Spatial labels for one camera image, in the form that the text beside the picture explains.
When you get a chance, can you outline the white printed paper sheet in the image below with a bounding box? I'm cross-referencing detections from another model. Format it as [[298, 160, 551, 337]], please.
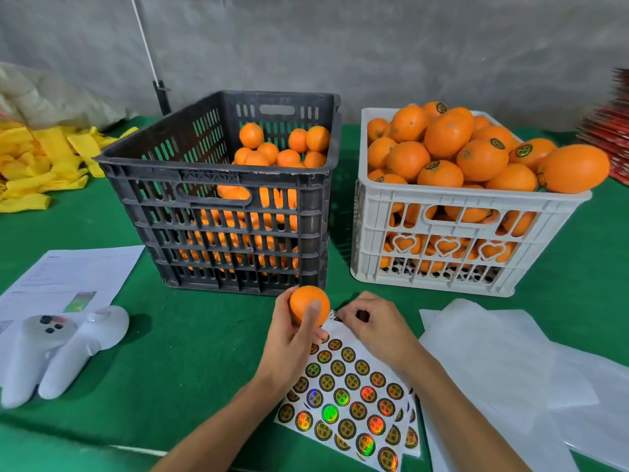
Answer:
[[0, 245, 147, 335]]

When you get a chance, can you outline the person's left forearm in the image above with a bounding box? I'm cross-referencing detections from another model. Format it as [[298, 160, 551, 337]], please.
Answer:
[[152, 378, 286, 472]]

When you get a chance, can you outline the heap of labelled oranges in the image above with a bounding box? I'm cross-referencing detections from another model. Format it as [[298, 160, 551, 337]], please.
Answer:
[[366, 101, 613, 276]]

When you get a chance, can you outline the person's right forearm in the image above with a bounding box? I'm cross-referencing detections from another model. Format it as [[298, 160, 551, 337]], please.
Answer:
[[403, 349, 532, 472]]

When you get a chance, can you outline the white backing sheet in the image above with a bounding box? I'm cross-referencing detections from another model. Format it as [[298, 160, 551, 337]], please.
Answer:
[[550, 344, 629, 472], [417, 298, 601, 472]]

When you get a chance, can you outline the pile of yellow bags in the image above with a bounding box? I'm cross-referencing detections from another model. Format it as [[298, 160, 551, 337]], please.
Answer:
[[0, 121, 139, 214]]

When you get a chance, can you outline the stack of red cardboard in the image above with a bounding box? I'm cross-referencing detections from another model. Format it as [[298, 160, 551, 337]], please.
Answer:
[[577, 66, 629, 187]]

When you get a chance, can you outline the person's left hand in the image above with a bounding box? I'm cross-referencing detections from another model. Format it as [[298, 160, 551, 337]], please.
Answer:
[[250, 288, 330, 399]]

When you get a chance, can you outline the white pole with black base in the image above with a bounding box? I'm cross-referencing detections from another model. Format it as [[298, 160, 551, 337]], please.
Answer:
[[130, 0, 172, 116]]

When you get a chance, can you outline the green felt table cover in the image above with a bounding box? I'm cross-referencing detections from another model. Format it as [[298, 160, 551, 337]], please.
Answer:
[[0, 117, 629, 472]]

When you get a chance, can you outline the black plastic crate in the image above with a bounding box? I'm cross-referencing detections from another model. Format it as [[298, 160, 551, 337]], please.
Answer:
[[95, 90, 343, 296]]

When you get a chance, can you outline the white plastic crate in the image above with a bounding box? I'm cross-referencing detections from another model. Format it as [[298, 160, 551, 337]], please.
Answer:
[[350, 107, 594, 298]]

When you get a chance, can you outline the pile of oranges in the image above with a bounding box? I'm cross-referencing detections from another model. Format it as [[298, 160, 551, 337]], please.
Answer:
[[177, 123, 330, 276]]

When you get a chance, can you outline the beige woven sack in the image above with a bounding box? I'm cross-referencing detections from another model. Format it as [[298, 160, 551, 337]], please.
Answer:
[[0, 62, 129, 132]]

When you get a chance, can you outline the person's right hand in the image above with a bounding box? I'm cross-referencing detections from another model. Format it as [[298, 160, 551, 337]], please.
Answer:
[[336, 292, 434, 374]]

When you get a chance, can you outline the white handheld controller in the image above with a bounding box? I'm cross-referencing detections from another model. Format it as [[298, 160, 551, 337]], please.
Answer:
[[0, 305, 131, 410]]

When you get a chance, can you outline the single orange fruit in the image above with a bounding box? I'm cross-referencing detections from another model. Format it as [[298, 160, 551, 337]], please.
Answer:
[[288, 285, 332, 328]]

